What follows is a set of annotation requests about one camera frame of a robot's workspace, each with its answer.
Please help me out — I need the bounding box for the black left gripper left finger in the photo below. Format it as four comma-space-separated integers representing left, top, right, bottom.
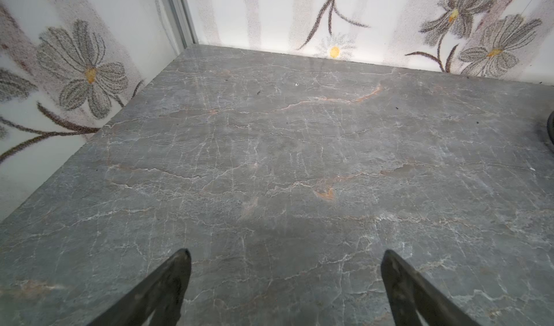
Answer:
90, 248, 192, 325

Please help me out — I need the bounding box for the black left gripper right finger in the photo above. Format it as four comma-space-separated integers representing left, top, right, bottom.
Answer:
380, 250, 479, 326

